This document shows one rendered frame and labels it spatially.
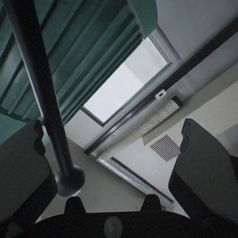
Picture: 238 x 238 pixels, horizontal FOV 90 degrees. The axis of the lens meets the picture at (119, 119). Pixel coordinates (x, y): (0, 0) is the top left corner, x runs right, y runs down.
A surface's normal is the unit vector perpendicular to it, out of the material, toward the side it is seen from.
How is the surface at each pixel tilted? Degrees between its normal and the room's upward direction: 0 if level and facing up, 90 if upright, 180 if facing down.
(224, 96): 90
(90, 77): 90
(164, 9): 90
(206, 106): 90
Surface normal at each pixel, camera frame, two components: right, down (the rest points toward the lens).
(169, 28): -0.01, 0.47
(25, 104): 0.26, 0.67
